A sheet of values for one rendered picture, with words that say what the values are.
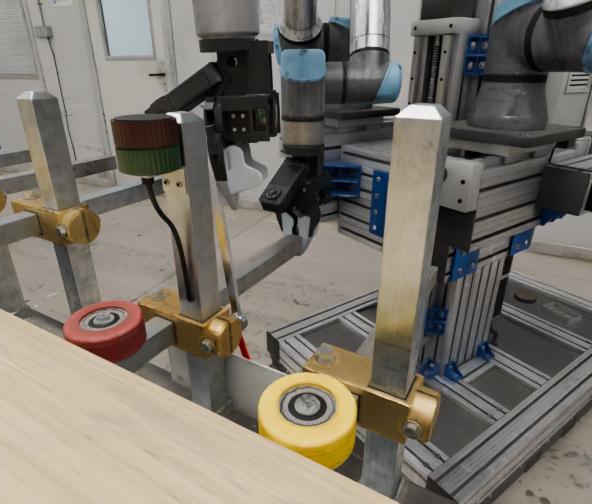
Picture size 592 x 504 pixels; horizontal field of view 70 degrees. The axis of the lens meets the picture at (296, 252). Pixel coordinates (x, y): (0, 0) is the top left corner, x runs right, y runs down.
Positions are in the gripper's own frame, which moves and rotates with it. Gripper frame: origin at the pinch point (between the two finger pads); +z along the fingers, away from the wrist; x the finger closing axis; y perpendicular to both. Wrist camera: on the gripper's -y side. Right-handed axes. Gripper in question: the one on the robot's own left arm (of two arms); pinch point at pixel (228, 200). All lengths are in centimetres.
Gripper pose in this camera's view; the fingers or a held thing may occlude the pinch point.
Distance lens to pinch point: 60.1
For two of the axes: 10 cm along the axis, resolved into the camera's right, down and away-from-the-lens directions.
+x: 1.6, -4.1, 9.0
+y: 9.9, 0.3, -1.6
